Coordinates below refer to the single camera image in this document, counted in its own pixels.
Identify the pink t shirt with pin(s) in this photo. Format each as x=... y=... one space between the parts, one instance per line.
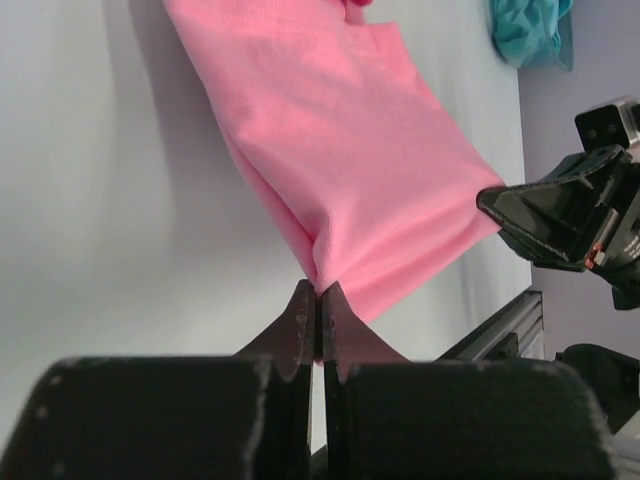
x=371 y=182

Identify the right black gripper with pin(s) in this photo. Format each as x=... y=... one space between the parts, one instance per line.
x=582 y=215

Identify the aluminium rail front right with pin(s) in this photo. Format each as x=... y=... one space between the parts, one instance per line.
x=515 y=330

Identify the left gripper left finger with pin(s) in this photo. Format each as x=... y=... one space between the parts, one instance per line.
x=244 y=416

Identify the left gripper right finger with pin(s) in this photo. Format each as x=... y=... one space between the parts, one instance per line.
x=390 y=418

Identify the light blue t shirt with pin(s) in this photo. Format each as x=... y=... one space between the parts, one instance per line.
x=533 y=33

